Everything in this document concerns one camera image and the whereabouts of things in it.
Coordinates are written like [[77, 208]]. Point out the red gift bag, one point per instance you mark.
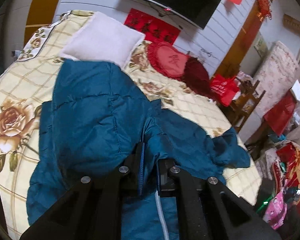
[[279, 115]]

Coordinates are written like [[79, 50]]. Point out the white square pillow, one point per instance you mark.
[[103, 38]]

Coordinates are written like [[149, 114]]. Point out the red Chinese knot ornament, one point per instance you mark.
[[264, 10]]

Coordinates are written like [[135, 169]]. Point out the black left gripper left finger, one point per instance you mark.
[[92, 208]]

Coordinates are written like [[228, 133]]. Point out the dark red velvet cushion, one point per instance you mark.
[[196, 77]]

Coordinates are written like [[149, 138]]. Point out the red heart-shaped cushion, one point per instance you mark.
[[167, 60]]

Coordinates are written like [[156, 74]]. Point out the blue down jacket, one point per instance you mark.
[[96, 117]]

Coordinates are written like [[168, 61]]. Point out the floral upright mattress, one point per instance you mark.
[[275, 76]]

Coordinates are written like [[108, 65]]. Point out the red shopping bag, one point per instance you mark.
[[223, 89]]

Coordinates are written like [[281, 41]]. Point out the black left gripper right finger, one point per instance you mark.
[[207, 209]]

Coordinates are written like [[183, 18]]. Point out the red wall banner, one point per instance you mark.
[[155, 30]]

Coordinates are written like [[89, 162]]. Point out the wooden chair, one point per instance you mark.
[[244, 105]]

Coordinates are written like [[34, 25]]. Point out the pink patterned cloth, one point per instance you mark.
[[276, 211]]

